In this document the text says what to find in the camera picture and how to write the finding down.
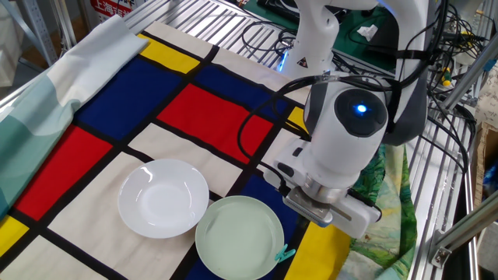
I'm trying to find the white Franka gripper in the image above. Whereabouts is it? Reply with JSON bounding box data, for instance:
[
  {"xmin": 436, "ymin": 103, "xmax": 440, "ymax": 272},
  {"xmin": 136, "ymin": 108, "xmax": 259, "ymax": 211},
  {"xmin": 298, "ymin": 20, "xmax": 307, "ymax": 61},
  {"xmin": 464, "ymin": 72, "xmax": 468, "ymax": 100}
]
[{"xmin": 262, "ymin": 138, "xmax": 383, "ymax": 240}]

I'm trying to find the teal plastic clamp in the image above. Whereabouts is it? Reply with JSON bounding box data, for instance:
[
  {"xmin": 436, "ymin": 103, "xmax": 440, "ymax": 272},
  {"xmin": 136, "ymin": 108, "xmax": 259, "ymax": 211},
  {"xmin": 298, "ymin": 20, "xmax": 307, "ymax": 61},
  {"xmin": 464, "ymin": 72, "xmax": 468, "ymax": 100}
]
[{"xmin": 274, "ymin": 243, "xmax": 296, "ymax": 263}]

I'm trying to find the green painting print cloth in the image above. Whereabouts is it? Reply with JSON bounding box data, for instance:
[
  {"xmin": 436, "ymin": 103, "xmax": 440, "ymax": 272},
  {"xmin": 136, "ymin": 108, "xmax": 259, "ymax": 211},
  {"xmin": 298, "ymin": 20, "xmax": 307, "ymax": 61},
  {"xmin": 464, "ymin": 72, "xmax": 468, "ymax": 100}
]
[{"xmin": 336, "ymin": 143, "xmax": 418, "ymax": 280}]

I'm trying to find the pale green plate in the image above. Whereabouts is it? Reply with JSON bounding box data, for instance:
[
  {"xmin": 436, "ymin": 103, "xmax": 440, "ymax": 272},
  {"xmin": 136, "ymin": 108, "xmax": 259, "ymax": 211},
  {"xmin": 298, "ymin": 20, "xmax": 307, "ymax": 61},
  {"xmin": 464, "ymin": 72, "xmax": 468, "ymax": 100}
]
[{"xmin": 195, "ymin": 195, "xmax": 286, "ymax": 280}]

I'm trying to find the open cardboard box edge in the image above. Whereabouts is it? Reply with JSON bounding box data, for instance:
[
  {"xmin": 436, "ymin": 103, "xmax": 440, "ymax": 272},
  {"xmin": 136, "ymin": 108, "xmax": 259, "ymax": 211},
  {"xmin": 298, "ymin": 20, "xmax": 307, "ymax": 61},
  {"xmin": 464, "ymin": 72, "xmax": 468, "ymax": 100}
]
[{"xmin": 472, "ymin": 120, "xmax": 498, "ymax": 211}]

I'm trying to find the crumpled white paper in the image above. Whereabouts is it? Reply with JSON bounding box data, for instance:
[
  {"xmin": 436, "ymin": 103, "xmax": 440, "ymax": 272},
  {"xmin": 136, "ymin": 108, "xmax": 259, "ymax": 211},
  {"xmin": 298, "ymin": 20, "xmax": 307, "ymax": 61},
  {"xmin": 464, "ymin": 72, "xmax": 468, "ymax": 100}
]
[{"xmin": 356, "ymin": 23, "xmax": 379, "ymax": 42}]

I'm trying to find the white plate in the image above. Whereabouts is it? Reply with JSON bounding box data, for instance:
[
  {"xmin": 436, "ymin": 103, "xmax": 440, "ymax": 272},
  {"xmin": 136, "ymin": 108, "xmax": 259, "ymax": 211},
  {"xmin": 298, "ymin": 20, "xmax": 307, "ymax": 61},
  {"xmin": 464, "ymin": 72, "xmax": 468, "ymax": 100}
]
[{"xmin": 117, "ymin": 158, "xmax": 210, "ymax": 240}]

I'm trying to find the colour block grid tablecloth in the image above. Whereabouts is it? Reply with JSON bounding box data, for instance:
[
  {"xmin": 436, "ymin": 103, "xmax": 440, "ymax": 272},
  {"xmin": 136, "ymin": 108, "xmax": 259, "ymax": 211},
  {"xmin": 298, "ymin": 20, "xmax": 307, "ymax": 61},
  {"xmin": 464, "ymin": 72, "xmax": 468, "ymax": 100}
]
[{"xmin": 0, "ymin": 21, "xmax": 402, "ymax": 280}]

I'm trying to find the red and white sign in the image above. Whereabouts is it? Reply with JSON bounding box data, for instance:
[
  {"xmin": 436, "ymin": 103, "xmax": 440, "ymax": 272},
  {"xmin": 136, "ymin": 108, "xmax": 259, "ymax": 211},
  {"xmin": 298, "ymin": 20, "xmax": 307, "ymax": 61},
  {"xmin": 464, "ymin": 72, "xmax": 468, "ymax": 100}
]
[{"xmin": 89, "ymin": 0, "xmax": 135, "ymax": 20}]

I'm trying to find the teal and white cloth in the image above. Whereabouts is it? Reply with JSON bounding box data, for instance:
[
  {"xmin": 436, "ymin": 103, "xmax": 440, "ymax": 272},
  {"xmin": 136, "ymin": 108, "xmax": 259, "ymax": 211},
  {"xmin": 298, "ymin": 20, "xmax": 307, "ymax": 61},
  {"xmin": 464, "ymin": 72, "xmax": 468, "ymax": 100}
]
[{"xmin": 0, "ymin": 14, "xmax": 149, "ymax": 219}]

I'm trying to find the aluminium beam with bracket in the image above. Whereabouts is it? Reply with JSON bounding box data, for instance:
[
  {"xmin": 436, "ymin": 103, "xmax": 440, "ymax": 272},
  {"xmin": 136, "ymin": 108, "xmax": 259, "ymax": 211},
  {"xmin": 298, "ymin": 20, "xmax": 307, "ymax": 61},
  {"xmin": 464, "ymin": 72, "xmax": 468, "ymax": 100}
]
[{"xmin": 427, "ymin": 200, "xmax": 498, "ymax": 269}]

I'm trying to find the tangled black cable pile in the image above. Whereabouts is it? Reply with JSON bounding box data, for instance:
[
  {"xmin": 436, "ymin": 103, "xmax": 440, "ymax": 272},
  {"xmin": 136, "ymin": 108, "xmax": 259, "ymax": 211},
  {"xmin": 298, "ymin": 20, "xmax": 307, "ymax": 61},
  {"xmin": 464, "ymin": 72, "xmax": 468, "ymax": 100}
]
[{"xmin": 418, "ymin": 0, "xmax": 489, "ymax": 176}]

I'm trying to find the slanted aluminium profile post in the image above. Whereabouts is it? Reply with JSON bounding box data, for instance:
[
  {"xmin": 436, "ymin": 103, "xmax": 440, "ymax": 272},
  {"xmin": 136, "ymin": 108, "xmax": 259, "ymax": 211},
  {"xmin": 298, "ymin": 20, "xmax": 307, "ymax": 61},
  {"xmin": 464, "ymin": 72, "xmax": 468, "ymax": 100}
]
[{"xmin": 439, "ymin": 42, "xmax": 498, "ymax": 114}]

